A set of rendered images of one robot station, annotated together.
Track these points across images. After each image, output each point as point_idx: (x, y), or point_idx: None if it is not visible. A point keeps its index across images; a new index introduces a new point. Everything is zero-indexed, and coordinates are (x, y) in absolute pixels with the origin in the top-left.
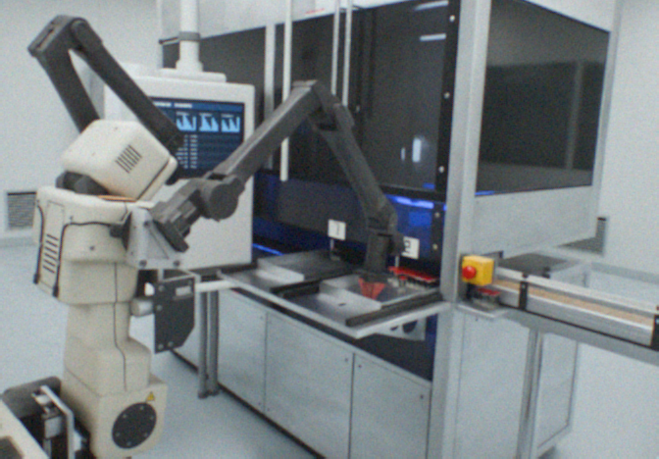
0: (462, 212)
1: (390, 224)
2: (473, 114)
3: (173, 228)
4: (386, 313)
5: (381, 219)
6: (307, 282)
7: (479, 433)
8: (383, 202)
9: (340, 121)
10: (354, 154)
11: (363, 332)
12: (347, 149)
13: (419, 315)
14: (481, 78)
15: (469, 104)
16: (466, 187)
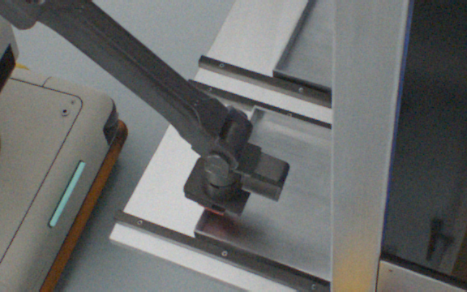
0: (332, 257)
1: (211, 163)
2: (346, 152)
3: None
4: (191, 248)
5: (191, 148)
6: (267, 84)
7: None
8: (191, 132)
9: None
10: (91, 51)
11: (120, 244)
12: (70, 40)
13: (246, 291)
14: (378, 108)
15: (332, 130)
16: (340, 237)
